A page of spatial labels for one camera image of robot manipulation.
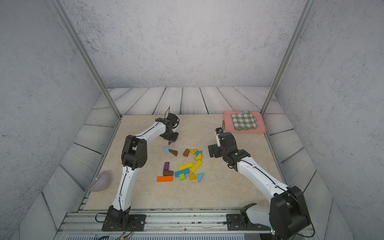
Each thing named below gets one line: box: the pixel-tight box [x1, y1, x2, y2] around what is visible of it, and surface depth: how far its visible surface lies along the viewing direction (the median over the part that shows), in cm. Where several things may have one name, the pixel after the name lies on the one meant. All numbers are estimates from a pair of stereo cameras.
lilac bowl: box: [88, 171, 111, 192], surface depth 80 cm
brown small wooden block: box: [183, 148, 190, 157], surface depth 101 cm
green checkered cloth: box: [231, 111, 258, 130], surface depth 117 cm
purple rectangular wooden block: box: [163, 161, 170, 171], surface depth 95 cm
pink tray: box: [223, 111, 243, 133], surface depth 123 cm
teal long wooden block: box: [174, 168, 190, 178], surface depth 93 cm
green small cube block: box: [179, 173, 186, 181], surface depth 88 cm
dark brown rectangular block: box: [163, 170, 174, 176], surface depth 92 cm
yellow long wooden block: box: [178, 162, 194, 171], surface depth 94 cm
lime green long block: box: [190, 160, 203, 173], surface depth 94 cm
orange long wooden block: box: [157, 175, 174, 183], surface depth 90 cm
